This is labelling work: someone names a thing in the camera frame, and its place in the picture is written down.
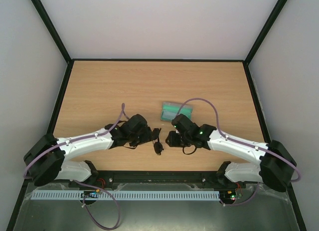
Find blue cleaning cloth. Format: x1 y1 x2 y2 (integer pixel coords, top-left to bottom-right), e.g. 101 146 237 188
160 110 178 121

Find grey metal panel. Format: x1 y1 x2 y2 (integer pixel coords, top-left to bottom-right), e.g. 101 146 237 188
14 184 299 231

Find purple cable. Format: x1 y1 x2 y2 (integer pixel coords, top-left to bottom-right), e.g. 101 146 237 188
23 103 125 230
177 98 304 207

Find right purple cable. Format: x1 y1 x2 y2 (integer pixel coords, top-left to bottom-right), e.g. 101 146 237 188
177 98 304 207

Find dark round sunglasses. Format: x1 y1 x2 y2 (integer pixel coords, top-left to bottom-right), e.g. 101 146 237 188
152 128 164 155

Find blue slotted cable duct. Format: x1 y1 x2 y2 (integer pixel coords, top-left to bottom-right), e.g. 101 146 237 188
30 190 220 201

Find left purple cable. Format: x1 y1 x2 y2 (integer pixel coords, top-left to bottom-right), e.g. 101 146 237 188
23 103 125 230

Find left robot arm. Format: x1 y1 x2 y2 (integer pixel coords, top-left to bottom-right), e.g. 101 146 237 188
23 114 153 187

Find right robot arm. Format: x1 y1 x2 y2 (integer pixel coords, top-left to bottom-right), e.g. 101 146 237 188
165 114 297 193

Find grey glasses case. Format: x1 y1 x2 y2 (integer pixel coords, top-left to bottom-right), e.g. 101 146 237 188
161 102 193 119

